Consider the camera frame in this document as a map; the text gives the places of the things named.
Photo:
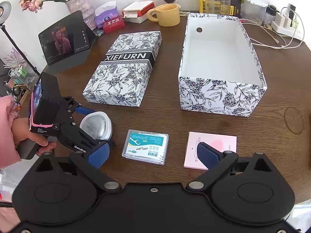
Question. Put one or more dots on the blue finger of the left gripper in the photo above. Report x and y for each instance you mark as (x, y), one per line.
(100, 143)
(83, 110)

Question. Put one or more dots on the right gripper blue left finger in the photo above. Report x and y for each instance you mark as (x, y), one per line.
(89, 163)

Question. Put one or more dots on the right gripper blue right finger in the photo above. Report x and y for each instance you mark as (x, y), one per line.
(218, 164)

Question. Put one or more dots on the round white silver container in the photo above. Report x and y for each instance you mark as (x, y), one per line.
(97, 125)

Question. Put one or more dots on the floral box lid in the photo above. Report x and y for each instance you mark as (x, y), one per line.
(122, 76)

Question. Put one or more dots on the pink sleeve forearm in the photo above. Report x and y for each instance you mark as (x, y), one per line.
(8, 153)

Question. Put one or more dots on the person's left hand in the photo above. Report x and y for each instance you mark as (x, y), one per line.
(21, 132)

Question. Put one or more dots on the tablet with grey stand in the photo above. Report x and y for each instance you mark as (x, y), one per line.
(66, 43)

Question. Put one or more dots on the floral storage box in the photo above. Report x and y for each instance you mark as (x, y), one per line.
(220, 72)

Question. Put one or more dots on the small red box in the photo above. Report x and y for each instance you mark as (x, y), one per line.
(113, 24)

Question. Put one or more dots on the purple tissue pack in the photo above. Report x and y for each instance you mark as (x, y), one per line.
(105, 12)

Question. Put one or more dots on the red and white box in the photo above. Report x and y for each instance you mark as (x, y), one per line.
(137, 11)

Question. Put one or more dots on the yellow ceramic mug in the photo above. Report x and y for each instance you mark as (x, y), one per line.
(167, 15)

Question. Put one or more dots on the white power strip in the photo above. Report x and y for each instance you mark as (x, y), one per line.
(286, 22)

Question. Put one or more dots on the clear plastic storage container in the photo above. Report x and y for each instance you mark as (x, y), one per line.
(253, 10)

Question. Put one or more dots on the yellow and black box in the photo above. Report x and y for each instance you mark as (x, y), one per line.
(219, 7)

